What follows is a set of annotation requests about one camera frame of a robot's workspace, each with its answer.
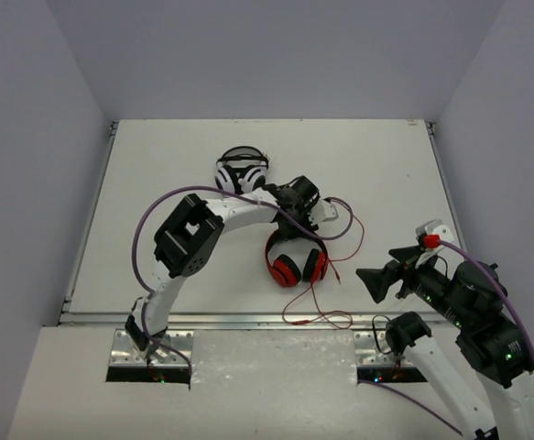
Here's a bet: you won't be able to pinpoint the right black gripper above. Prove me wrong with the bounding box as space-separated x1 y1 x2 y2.
355 245 469 330

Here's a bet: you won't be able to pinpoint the red black headphones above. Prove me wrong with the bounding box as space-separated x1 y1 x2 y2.
264 230 330 288

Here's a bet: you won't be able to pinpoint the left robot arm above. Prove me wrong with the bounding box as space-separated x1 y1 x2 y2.
125 176 329 355

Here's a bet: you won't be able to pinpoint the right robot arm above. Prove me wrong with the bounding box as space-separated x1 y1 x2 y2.
356 246 534 439

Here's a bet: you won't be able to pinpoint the white black headphones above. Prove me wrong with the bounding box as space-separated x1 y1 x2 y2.
214 146 269 195

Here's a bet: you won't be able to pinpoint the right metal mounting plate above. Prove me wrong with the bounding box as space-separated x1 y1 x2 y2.
354 330 395 367

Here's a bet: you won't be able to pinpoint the metal mounting plate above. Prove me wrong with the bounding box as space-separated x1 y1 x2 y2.
354 330 395 367
113 329 195 366

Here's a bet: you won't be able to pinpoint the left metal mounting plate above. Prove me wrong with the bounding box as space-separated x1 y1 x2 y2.
113 329 195 366

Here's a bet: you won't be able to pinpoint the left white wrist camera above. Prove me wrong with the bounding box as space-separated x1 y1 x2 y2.
309 199 339 226

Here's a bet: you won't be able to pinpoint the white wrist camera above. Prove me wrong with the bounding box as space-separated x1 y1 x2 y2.
309 199 339 226
415 219 454 250

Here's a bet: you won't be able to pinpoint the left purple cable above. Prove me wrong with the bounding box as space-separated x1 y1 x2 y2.
131 184 355 368

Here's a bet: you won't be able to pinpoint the purple cable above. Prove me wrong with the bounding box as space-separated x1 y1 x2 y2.
435 237 534 440
131 184 355 368

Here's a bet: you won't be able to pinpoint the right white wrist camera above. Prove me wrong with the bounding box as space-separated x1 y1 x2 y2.
415 219 454 250

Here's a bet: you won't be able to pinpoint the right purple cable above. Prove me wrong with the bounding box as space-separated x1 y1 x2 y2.
435 237 534 440

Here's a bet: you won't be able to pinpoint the aluminium table rail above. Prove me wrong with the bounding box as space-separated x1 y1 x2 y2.
60 312 446 329

